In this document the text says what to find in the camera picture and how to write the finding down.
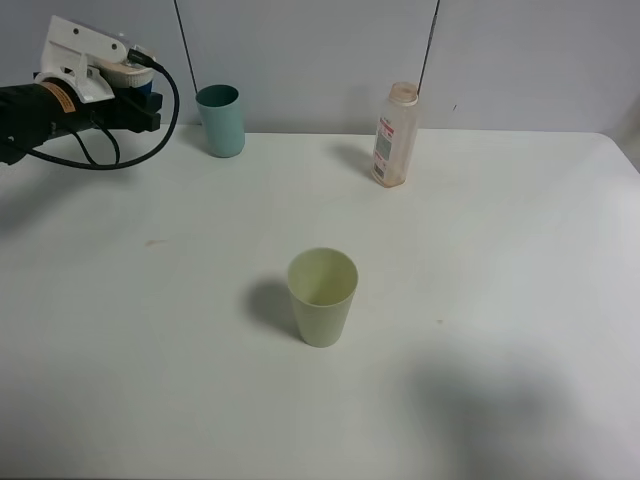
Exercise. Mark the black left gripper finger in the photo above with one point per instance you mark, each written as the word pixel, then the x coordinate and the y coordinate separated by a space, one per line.
pixel 137 122
pixel 142 98

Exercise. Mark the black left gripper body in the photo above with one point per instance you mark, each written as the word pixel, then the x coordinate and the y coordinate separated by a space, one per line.
pixel 33 114

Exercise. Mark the glass cup with blue sleeve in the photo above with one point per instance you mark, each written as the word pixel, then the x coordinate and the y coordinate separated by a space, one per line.
pixel 124 76

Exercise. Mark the clear plastic drink bottle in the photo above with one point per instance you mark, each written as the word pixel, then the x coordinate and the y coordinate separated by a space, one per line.
pixel 395 135

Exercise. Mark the teal plastic cup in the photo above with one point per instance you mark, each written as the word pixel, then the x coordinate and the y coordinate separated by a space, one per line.
pixel 222 119

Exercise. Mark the light green plastic cup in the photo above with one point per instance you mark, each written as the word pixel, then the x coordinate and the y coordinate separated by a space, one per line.
pixel 322 282

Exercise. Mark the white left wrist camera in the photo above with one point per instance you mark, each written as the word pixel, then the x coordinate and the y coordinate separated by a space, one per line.
pixel 72 54

